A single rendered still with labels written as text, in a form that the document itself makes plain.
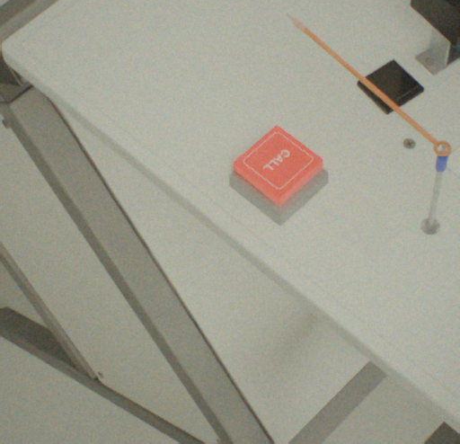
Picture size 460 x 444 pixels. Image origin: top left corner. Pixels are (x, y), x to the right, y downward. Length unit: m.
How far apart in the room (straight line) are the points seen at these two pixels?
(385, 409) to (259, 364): 1.28
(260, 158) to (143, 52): 0.17
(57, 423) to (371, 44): 1.29
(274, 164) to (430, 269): 0.14
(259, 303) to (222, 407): 0.12
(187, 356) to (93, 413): 0.92
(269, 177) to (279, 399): 0.52
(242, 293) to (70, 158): 0.26
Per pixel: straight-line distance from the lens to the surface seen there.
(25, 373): 2.12
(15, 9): 1.10
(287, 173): 0.91
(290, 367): 1.38
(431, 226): 0.93
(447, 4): 0.95
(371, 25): 1.05
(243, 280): 1.32
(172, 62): 1.03
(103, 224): 1.21
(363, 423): 2.59
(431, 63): 1.02
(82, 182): 1.19
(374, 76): 1.00
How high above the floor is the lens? 1.86
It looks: 55 degrees down
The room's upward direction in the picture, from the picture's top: 105 degrees clockwise
